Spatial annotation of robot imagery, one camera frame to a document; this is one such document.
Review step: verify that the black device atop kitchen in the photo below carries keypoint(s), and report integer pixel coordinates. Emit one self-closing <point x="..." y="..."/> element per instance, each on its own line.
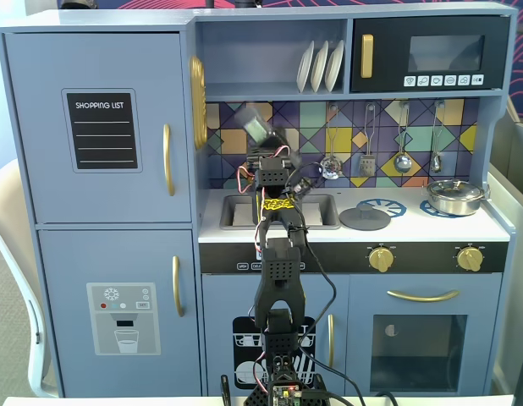
<point x="246" y="3"/>

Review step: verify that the black microwave door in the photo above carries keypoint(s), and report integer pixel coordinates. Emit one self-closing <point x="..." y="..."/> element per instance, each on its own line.
<point x="388" y="51"/>

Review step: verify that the gray toy sink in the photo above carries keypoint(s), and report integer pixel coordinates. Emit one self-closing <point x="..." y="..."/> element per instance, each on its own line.
<point x="329" y="211"/>

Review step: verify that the blue oven door with window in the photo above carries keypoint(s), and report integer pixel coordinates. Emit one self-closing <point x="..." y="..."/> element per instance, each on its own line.
<point x="363" y="338"/>

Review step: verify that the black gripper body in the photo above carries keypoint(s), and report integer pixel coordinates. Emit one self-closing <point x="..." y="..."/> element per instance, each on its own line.
<point x="256" y="128"/>

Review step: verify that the black shopping list chalkboard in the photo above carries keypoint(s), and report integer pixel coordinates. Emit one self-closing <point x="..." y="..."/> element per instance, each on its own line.
<point x="102" y="139"/>

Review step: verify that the gray pot lid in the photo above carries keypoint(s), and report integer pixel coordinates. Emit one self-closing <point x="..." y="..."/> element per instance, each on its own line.
<point x="365" y="220"/>

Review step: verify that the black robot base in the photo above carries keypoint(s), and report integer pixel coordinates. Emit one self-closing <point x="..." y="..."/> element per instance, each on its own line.
<point x="257" y="395"/>

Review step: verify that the white toy plate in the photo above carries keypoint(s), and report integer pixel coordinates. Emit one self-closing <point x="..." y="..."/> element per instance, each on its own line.
<point x="319" y="67"/>
<point x="334" y="65"/>
<point x="304" y="69"/>

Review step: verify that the blue fridge door with dispenser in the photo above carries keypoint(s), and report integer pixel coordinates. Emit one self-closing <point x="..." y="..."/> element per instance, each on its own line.
<point x="67" y="262"/>

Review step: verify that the metal spoon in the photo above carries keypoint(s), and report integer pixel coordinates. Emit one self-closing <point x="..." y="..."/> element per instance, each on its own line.
<point x="436" y="162"/>

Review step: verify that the metal ladle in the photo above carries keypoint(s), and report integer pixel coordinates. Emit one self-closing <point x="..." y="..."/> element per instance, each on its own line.
<point x="402" y="162"/>

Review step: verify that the steel pot with lid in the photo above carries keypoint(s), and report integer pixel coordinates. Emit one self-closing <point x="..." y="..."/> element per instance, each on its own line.
<point x="456" y="196"/>

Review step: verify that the beige partition panel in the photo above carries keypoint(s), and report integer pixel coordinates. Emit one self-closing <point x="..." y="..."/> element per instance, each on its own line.
<point x="513" y="211"/>

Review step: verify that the metal slotted spatula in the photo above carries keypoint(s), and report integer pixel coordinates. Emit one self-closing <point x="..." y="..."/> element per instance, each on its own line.
<point x="366" y="166"/>

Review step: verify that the blue dishwasher door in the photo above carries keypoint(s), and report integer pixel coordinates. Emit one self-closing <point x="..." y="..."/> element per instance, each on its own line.
<point x="217" y="296"/>

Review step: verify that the gold stove knob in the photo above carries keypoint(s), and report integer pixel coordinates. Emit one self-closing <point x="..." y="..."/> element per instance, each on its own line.
<point x="381" y="259"/>
<point x="469" y="259"/>

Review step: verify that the black wrist camera board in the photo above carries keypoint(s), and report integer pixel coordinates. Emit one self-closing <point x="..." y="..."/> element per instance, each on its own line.
<point x="304" y="184"/>

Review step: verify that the gold toy phone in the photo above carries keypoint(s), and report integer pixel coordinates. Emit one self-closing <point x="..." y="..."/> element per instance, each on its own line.
<point x="198" y="101"/>

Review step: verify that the blue fridge door with chalkboard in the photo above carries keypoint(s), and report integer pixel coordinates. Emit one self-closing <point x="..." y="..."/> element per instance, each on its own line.
<point x="41" y="127"/>

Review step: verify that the blue toy play kitchen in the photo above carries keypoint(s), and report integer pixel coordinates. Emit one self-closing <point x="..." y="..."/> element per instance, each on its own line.
<point x="270" y="59"/>

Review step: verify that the gray salt shaker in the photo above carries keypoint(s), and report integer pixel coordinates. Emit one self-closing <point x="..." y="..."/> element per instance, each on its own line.
<point x="255" y="124"/>

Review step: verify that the metal slotted skimmer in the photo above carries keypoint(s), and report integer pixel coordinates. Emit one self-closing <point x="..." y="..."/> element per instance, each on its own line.
<point x="331" y="168"/>

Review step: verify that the black table clamp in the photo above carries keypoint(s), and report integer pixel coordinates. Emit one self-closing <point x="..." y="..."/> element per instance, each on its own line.
<point x="225" y="389"/>

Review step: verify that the black wide gripper finger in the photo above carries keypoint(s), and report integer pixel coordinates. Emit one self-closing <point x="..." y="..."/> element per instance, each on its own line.
<point x="278" y="137"/>

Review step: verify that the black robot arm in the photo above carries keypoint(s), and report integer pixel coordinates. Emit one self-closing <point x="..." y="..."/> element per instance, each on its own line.
<point x="280" y="275"/>

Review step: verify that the dark object atop kitchen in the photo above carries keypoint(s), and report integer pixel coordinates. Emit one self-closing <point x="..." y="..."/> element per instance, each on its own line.
<point x="77" y="3"/>

